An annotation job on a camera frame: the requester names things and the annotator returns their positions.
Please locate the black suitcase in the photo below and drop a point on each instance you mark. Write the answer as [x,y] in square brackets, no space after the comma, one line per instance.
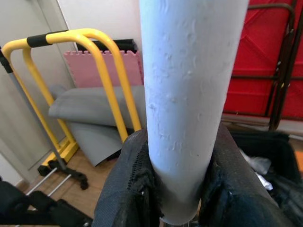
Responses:
[284,151]

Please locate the chrome bench bar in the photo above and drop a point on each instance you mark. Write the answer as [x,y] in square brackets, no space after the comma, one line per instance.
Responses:
[60,184]
[42,181]

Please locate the black foam mat stack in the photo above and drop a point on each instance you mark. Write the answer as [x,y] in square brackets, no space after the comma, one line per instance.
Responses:
[118,45]

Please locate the yellow metal exercise frame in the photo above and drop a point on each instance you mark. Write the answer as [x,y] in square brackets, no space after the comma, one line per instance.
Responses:
[66,37]

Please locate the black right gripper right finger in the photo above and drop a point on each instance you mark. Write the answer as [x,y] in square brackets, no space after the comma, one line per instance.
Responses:
[236,189]

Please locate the small black bench pad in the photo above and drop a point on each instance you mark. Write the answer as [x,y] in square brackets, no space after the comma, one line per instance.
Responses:
[73,214]

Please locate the grey rolled mat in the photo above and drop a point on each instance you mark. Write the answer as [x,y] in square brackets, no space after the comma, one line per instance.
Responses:
[90,106]

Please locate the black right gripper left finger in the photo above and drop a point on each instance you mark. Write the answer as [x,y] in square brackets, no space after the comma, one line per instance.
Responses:
[127,179]

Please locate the pink foam mat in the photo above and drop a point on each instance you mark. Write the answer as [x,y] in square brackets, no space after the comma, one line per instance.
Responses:
[82,71]

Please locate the clear bubble wrap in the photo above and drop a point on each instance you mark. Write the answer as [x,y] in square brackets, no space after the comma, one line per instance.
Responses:
[260,163]

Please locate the red folding table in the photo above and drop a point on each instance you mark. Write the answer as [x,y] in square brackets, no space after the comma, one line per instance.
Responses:
[255,71]

